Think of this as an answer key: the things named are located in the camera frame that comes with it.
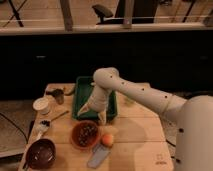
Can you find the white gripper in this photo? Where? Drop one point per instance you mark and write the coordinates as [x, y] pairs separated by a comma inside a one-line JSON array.
[[98, 101]]

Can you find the dark grapes bunch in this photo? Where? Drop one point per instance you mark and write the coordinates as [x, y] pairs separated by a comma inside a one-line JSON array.
[[85, 133]]

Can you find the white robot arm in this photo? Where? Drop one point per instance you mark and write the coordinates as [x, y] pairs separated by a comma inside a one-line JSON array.
[[193, 117]]

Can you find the red bowl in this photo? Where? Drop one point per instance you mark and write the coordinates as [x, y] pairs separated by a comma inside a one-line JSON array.
[[75, 132]]

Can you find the dark brown bowl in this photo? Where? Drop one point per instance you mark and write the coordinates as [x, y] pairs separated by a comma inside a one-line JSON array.
[[41, 154]]

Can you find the green plastic tray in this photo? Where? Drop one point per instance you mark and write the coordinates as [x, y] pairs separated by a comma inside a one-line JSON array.
[[83, 90]]

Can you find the orange peach fruit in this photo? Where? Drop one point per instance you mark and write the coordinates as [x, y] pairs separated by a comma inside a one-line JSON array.
[[107, 140]]

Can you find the wooden stick utensil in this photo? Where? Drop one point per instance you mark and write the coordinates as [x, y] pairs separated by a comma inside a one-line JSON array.
[[60, 115]]

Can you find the small dark metal cup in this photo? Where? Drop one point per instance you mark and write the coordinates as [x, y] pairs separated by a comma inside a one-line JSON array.
[[58, 95]]

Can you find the white cup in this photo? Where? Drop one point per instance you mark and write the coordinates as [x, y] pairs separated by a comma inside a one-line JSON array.
[[41, 105]]

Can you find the white spoon with dark food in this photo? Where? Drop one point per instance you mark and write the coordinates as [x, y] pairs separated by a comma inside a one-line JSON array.
[[41, 128]]

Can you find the black office chair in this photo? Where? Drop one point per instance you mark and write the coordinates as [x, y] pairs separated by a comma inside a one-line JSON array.
[[127, 12]]

